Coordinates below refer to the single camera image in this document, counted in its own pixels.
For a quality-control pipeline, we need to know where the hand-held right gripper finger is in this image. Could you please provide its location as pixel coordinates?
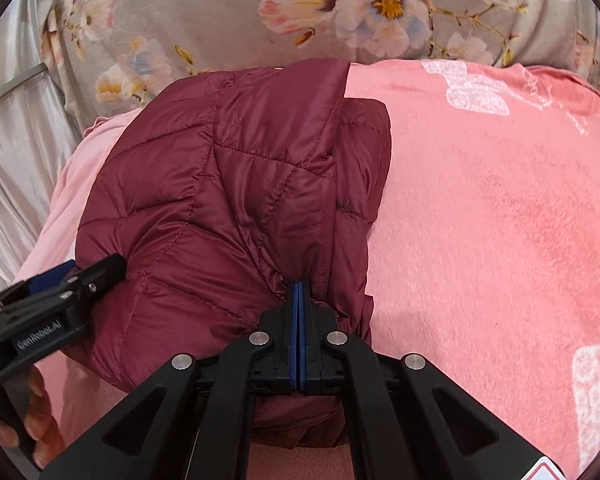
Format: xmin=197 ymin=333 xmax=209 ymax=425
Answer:
xmin=298 ymin=280 xmax=570 ymax=480
xmin=39 ymin=280 xmax=300 ymax=480

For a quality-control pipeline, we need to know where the maroon quilted puffer jacket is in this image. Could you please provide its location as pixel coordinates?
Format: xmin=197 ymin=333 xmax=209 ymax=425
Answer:
xmin=74 ymin=58 xmax=393 ymax=450

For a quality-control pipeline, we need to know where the grey metal bar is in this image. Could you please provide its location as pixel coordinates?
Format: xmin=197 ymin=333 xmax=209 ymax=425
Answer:
xmin=0 ymin=62 xmax=49 ymax=112

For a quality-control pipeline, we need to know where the pink blanket with white bows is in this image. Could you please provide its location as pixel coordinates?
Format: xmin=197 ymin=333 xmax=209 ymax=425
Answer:
xmin=10 ymin=57 xmax=600 ymax=480

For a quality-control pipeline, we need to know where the grey floral blanket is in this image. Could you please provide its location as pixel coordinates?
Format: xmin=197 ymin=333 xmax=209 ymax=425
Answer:
xmin=30 ymin=0 xmax=600 ymax=133

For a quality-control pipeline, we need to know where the person's left hand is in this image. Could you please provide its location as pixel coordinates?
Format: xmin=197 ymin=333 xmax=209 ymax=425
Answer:
xmin=0 ymin=367 xmax=67 ymax=469

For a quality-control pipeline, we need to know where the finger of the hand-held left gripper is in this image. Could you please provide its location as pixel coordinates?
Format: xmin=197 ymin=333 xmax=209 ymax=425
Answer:
xmin=26 ymin=259 xmax=81 ymax=296
xmin=55 ymin=253 xmax=129 ymax=307

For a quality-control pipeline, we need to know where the silver satin curtain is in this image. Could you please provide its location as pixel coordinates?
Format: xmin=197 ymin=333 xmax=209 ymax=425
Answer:
xmin=0 ymin=0 xmax=83 ymax=293

